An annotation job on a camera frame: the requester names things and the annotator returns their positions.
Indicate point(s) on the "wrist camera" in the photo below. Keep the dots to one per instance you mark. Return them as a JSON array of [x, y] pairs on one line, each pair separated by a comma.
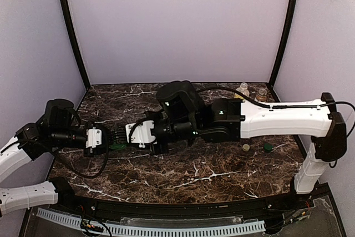
[[94, 138], [140, 137]]

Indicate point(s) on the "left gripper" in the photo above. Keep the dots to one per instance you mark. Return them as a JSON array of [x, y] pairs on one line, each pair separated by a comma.
[[104, 141]]

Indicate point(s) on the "left black frame post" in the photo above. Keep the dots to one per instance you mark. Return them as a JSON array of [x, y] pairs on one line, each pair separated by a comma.
[[74, 43]]

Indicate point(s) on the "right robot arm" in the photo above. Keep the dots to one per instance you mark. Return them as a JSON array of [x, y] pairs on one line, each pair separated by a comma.
[[185, 116]]

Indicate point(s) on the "green soda bottle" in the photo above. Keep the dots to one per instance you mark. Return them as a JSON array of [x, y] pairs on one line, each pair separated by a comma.
[[116, 146]]

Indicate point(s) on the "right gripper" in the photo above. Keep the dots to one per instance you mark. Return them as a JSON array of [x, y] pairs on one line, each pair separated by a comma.
[[156, 146]]

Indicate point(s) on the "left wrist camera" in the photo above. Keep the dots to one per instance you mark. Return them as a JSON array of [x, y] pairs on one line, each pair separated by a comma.
[[94, 138]]

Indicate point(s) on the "black front rail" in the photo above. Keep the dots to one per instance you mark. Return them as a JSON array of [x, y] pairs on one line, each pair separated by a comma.
[[267, 208]]

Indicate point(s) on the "coffee latte bottle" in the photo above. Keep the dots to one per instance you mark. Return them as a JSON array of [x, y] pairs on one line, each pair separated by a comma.
[[261, 95]]

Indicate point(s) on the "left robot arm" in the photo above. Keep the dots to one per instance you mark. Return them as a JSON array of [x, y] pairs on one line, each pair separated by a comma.
[[58, 128]]

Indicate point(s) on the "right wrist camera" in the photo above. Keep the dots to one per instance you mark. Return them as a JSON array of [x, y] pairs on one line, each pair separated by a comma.
[[140, 137]]

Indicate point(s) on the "black frame post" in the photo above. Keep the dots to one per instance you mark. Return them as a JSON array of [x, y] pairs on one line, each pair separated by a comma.
[[283, 42], [74, 43]]

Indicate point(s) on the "green bottle cap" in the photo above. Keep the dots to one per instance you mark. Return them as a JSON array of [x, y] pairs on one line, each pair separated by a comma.
[[268, 147]]

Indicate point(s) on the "white slotted cable duct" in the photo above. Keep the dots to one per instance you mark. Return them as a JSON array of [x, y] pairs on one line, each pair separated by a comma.
[[230, 226]]

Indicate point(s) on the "cream bottle cap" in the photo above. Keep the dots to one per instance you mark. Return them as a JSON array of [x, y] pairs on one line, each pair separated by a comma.
[[245, 147]]

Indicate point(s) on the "right black frame post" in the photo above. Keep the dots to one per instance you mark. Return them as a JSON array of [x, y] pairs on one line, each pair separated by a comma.
[[283, 42]]

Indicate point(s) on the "yellow tea bottle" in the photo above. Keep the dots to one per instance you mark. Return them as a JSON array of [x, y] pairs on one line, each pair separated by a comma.
[[243, 88]]

